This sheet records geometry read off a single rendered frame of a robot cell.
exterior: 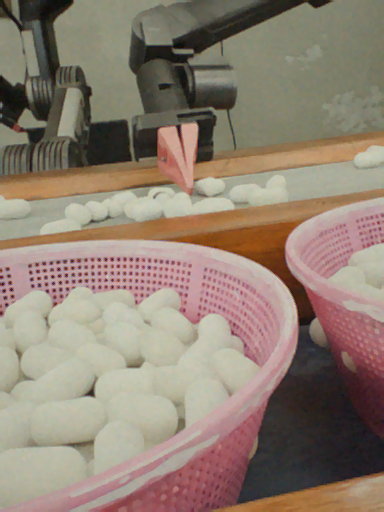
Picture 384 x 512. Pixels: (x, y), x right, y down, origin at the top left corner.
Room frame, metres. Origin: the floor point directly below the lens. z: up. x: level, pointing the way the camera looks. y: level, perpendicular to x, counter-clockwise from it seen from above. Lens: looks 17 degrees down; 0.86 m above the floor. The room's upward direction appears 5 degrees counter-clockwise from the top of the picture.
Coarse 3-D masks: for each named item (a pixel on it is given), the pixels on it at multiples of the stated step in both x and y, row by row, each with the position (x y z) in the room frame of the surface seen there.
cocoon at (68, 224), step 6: (54, 222) 0.48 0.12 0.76; (60, 222) 0.48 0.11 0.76; (66, 222) 0.48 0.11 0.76; (72, 222) 0.48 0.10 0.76; (42, 228) 0.47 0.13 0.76; (48, 228) 0.47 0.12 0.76; (54, 228) 0.47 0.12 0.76; (60, 228) 0.47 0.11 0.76; (66, 228) 0.48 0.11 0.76; (72, 228) 0.48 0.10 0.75; (78, 228) 0.48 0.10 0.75
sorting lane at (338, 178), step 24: (312, 168) 0.77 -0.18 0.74; (336, 168) 0.75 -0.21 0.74; (360, 168) 0.73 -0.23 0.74; (120, 192) 0.73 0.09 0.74; (144, 192) 0.71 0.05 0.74; (288, 192) 0.62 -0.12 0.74; (312, 192) 0.61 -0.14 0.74; (336, 192) 0.60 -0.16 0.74; (48, 216) 0.61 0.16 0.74; (120, 216) 0.58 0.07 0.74; (0, 240) 0.52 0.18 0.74
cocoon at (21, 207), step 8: (8, 200) 0.62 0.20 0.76; (16, 200) 0.61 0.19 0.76; (24, 200) 0.62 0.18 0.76; (0, 208) 0.61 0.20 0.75; (8, 208) 0.61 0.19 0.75; (16, 208) 0.61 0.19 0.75; (24, 208) 0.61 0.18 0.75; (0, 216) 0.61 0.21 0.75; (8, 216) 0.61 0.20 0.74; (16, 216) 0.61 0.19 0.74; (24, 216) 0.61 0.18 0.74
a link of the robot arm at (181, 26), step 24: (216, 0) 0.86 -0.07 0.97; (240, 0) 0.87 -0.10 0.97; (264, 0) 0.88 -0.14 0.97; (288, 0) 0.92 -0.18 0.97; (312, 0) 1.01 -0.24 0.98; (168, 24) 0.80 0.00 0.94; (192, 24) 0.81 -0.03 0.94; (216, 24) 0.84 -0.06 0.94; (240, 24) 0.87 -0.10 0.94; (144, 48) 0.78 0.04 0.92; (192, 48) 0.83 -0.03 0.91
